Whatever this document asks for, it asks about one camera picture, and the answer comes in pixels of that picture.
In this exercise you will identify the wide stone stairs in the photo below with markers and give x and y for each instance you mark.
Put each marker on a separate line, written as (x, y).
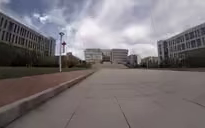
(110, 66)

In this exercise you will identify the white twin-block building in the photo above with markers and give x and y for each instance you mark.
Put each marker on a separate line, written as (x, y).
(114, 55)

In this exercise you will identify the small pale building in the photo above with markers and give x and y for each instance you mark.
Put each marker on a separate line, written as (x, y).
(132, 59)

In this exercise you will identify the low brown building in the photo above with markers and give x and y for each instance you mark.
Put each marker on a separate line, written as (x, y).
(70, 59)

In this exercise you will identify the grey paved plaza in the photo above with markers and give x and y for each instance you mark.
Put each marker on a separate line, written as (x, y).
(133, 90)

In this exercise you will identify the white lamp pole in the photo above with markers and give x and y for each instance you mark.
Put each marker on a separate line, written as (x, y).
(60, 53)

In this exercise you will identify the low pale building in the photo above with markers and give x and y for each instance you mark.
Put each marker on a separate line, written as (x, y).
(149, 60)

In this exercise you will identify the grey stone kerb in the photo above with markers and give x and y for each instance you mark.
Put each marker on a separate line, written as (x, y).
(40, 96)

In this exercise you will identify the row of trees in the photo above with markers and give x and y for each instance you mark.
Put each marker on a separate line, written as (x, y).
(26, 58)

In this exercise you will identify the green grass lawn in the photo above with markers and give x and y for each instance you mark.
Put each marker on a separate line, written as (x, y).
(20, 71)

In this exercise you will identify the red brick strip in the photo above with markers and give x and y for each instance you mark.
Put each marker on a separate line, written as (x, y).
(20, 87)

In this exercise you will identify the long grey building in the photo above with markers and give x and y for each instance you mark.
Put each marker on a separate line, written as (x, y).
(16, 38)

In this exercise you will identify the grey building with windows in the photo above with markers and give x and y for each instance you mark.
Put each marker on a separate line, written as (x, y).
(190, 45)

